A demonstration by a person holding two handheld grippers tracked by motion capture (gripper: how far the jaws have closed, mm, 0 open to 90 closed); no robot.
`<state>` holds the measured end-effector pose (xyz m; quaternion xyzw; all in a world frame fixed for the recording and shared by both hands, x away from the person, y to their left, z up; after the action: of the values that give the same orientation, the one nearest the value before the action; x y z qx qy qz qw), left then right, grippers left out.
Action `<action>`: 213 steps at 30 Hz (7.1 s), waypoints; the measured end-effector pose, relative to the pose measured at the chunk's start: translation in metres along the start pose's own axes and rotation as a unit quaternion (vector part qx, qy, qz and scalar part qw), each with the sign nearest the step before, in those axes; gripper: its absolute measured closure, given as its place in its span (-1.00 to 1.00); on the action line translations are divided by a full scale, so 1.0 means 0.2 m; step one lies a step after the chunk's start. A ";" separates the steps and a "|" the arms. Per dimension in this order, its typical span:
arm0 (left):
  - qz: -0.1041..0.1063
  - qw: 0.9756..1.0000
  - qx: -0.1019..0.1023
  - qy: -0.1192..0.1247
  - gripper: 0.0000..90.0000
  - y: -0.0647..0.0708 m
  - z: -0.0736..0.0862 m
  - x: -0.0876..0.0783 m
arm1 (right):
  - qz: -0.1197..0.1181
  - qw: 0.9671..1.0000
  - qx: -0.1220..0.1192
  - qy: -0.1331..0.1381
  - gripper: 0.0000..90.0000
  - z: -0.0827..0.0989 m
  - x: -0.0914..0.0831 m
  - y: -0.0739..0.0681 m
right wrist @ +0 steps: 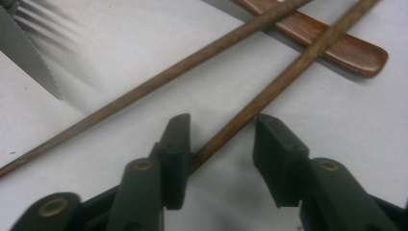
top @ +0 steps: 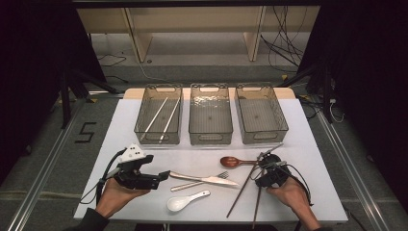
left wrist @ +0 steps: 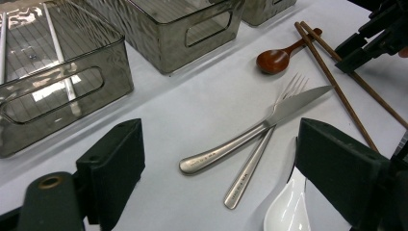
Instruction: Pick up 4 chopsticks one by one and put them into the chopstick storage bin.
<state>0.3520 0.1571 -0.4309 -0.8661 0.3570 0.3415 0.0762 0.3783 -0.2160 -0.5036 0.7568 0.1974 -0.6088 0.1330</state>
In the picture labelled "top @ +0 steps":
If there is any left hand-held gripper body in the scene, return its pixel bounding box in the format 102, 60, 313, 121
113, 142, 162, 191

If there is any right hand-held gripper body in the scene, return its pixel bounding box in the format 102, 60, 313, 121
254, 142, 293, 190

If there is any brown wooden chopstick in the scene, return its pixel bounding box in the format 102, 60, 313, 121
226, 160, 262, 219
251, 172, 264, 230

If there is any metal fork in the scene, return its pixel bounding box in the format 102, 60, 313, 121
169, 170, 230, 193

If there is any transparent grey plastic bin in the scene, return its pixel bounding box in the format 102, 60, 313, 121
234, 82, 290, 145
188, 82, 234, 146
134, 84, 184, 145

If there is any white ceramic spoon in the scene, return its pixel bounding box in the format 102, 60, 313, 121
166, 190, 212, 213

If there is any brown wooden spoon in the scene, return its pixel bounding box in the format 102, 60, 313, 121
219, 156, 262, 168

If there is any white chopstick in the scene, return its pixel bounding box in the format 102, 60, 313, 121
158, 96, 181, 144
140, 96, 169, 141

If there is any metal table knife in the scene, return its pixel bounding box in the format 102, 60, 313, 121
168, 170, 241, 187

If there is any person's right hand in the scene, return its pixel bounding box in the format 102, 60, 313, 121
266, 177, 315, 223

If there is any person's left hand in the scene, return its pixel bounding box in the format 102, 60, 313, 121
95, 177, 152, 219

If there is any white table cover sheet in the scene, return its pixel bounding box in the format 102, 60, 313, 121
73, 97, 349, 224

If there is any black tape floor mark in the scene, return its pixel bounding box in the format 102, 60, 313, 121
74, 121, 97, 144

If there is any black metal stand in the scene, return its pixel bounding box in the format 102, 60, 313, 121
278, 62, 335, 124
58, 68, 120, 130

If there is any dark curtain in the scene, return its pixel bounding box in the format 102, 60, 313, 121
296, 0, 408, 210
0, 0, 108, 184

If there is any light wooden desk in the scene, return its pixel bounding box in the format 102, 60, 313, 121
76, 5, 321, 64

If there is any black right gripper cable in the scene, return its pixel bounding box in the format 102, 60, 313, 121
282, 163, 315, 207

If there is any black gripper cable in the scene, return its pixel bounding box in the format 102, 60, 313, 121
79, 147, 129, 206
282, 163, 315, 207

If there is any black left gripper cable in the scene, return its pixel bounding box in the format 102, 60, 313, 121
79, 147, 129, 206

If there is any aluminium floor rail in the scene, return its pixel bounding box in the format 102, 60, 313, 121
5, 97, 89, 231
316, 110, 392, 231

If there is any white plug cable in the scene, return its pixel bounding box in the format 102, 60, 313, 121
328, 98, 345, 124

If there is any white floor cable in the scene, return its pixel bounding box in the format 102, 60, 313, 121
137, 60, 169, 84

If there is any black floor cable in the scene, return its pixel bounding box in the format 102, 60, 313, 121
96, 53, 128, 68

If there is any bundle of black floor cables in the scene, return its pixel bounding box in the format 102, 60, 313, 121
260, 5, 310, 74

